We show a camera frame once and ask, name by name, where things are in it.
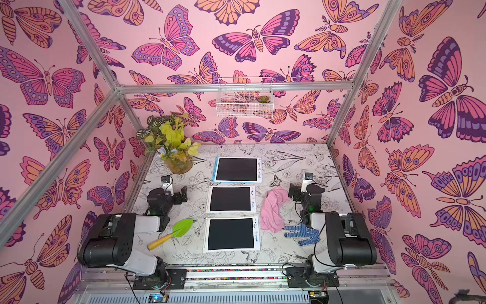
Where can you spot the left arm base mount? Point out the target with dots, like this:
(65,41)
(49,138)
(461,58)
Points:
(168,279)

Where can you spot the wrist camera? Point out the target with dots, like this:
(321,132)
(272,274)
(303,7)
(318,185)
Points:
(166,183)
(307,180)

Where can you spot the white wire wall basket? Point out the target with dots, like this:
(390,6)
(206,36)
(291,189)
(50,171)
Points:
(238,97)

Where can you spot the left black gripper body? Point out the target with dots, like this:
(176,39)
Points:
(171,201)

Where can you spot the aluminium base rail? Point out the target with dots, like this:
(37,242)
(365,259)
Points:
(241,284)

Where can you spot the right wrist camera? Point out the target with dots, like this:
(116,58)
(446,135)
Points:
(307,180)

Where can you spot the far blue-edged drawing tablet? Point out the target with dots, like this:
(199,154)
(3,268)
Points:
(238,169)

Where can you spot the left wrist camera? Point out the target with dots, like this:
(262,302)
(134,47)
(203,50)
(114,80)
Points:
(166,183)

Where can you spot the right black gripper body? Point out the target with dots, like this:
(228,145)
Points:
(295,192)

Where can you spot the pink cloth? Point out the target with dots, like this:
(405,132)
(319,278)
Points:
(270,218)

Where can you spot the small succulent in basket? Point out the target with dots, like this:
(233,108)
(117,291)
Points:
(264,99)

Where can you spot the green trowel yellow handle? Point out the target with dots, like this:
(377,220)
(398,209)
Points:
(179,229)

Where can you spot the potted plant glass vase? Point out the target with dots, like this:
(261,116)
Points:
(166,136)

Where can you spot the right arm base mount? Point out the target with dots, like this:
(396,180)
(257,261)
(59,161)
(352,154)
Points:
(306,277)

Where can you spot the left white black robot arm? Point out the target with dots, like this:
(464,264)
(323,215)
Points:
(110,241)

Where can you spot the white drawing tablet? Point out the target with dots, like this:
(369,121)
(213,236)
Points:
(231,199)
(232,234)

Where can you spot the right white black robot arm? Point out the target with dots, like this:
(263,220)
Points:
(338,240)

